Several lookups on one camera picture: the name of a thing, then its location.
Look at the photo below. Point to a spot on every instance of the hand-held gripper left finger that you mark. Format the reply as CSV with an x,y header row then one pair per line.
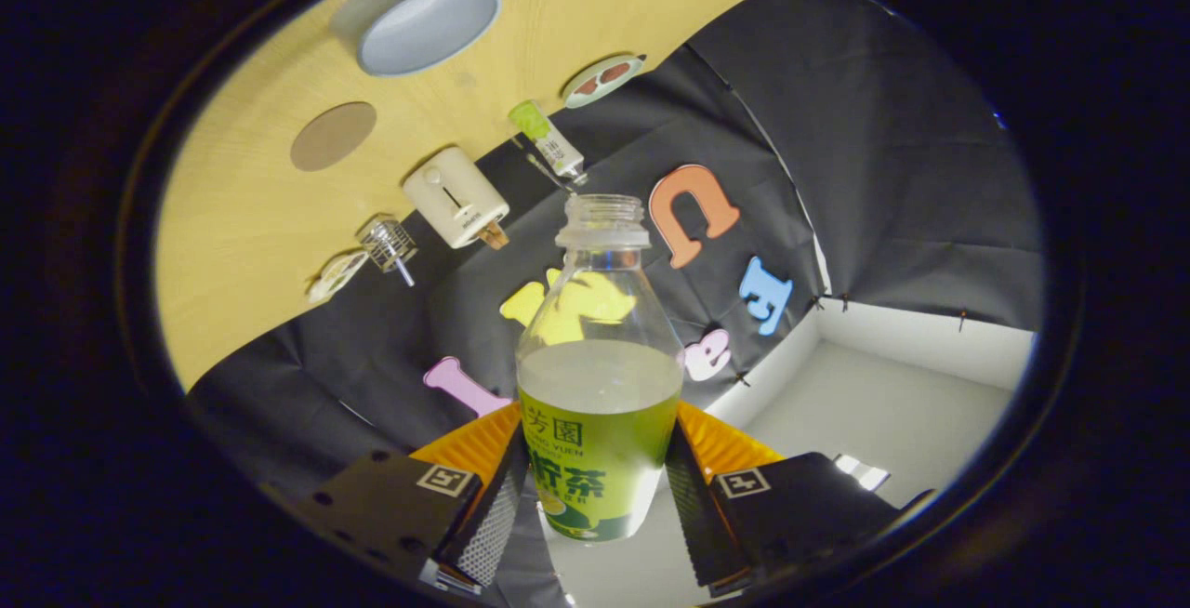
x,y
497,515

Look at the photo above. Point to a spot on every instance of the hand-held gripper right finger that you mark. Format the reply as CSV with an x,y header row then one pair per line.
x,y
693,520

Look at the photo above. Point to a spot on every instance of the green label juice bottle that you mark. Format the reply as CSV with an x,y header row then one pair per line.
x,y
600,459

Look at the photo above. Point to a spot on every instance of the brown round coaster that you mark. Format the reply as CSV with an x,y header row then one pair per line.
x,y
333,136

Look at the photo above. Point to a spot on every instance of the white cup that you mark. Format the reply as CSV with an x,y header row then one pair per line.
x,y
428,27

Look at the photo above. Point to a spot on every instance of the small capped green drink bottle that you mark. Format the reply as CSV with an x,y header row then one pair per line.
x,y
550,141

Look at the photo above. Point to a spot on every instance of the brown toast slice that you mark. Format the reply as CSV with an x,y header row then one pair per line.
x,y
494,236

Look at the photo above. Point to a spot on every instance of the white divided tray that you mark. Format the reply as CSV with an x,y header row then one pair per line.
x,y
337,278

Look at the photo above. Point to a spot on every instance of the white toaster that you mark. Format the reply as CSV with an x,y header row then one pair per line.
x,y
451,194

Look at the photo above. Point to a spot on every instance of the wooden table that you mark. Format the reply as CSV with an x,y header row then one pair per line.
x,y
251,236

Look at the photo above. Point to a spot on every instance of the round pale green plate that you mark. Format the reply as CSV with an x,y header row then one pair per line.
x,y
595,99

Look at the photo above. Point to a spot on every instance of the small brown food piece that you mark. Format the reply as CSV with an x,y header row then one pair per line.
x,y
587,86

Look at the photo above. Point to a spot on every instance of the large brown food piece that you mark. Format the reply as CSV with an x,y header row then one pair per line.
x,y
615,72

